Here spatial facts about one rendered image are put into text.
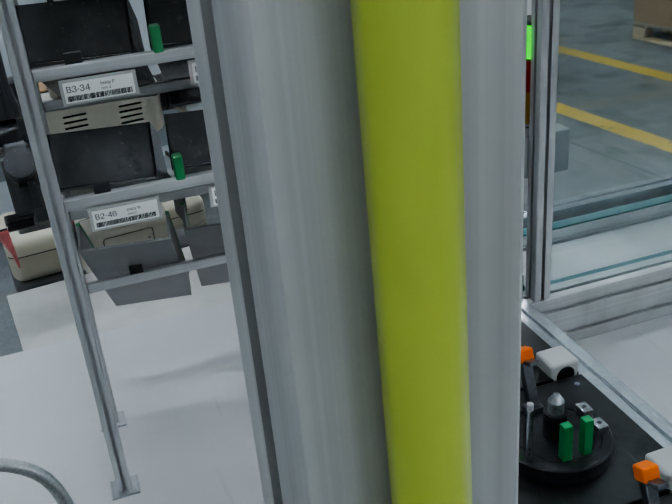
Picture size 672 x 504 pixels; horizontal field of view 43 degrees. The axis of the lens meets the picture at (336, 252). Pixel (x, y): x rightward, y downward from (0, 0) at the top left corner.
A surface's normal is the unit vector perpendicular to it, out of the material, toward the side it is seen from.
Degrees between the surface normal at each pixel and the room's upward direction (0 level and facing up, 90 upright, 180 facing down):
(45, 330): 0
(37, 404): 0
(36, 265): 90
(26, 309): 0
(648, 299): 90
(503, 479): 90
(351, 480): 90
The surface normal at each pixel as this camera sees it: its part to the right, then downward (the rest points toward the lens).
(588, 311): 0.33, 0.39
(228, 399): -0.08, -0.89
